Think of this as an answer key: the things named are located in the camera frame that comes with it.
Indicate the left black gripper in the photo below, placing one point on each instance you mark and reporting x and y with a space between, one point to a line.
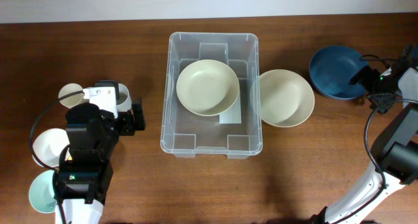
128 127

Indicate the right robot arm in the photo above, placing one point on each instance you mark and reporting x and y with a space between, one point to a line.
393 154

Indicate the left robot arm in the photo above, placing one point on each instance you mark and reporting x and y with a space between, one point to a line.
84 174

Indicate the mint small bowl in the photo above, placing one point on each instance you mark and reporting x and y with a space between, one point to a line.
41 193

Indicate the clear plastic storage bin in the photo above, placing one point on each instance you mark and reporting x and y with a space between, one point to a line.
185 134

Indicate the cream bowl inside bin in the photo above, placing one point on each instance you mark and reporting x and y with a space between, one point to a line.
207 87

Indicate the dark blue bowl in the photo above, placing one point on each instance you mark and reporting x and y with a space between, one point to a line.
332 68

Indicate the cream bowl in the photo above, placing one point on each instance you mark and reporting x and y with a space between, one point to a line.
207 87
282 98

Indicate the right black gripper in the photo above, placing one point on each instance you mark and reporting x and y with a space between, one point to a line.
372 74

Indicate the white small bowl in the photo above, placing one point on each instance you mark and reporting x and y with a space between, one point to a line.
49 145

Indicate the grey paper cup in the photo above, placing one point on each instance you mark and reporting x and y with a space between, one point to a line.
124 102

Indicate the white label in bin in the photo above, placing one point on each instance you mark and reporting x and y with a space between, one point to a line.
232 115

